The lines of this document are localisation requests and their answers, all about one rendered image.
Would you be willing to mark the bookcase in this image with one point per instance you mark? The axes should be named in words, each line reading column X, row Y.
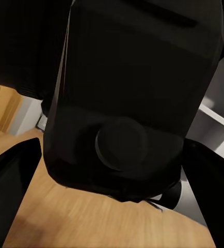
column 213, row 140

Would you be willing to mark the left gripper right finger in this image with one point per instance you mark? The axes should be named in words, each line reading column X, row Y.
column 204, row 170

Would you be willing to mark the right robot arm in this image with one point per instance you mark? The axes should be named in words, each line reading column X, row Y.
column 181, row 199

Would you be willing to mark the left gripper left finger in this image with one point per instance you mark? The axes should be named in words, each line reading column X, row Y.
column 17, row 167

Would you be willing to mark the digital camera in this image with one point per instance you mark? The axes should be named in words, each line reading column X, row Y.
column 120, row 82

